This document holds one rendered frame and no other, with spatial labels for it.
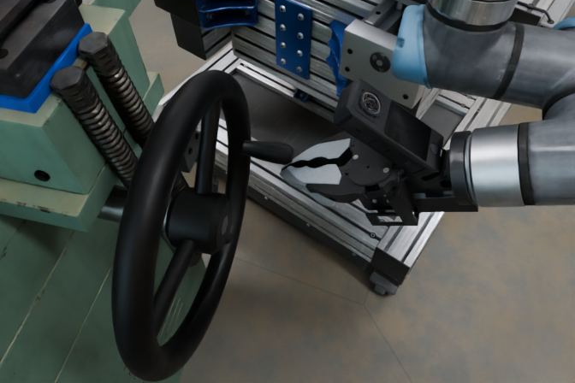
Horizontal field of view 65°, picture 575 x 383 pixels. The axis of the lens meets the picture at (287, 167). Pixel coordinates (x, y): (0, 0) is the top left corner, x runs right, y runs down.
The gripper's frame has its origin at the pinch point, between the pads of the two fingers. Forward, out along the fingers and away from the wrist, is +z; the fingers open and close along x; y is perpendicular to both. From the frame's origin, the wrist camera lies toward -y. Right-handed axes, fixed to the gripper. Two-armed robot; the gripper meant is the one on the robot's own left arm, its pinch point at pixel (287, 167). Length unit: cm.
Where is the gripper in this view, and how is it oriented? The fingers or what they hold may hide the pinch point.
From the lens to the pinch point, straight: 52.6
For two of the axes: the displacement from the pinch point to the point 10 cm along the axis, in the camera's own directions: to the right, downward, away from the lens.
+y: 4.7, 6.0, 6.5
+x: 2.9, -8.0, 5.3
